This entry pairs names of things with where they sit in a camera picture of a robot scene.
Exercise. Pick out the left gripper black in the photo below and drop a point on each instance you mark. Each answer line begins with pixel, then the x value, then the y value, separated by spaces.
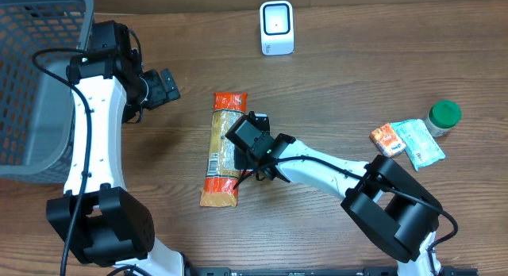
pixel 167 86

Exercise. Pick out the long orange pasta packet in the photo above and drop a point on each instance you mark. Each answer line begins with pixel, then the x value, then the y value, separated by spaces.
pixel 221 174

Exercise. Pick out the teal wet wipes pack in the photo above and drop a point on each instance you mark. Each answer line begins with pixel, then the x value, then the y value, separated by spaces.
pixel 421 147

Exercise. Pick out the green lid spice jar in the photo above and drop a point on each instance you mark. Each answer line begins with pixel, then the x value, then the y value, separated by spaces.
pixel 442 117

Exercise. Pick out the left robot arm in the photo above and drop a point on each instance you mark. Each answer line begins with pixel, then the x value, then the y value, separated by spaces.
pixel 99 221

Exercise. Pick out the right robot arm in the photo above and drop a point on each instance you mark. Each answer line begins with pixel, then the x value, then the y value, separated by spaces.
pixel 394 211

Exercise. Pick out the white barcode scanner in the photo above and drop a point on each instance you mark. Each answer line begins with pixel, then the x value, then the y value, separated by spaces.
pixel 277 28

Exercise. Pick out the grey plastic mesh basket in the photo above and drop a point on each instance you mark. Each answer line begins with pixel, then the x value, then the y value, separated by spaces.
pixel 37 111

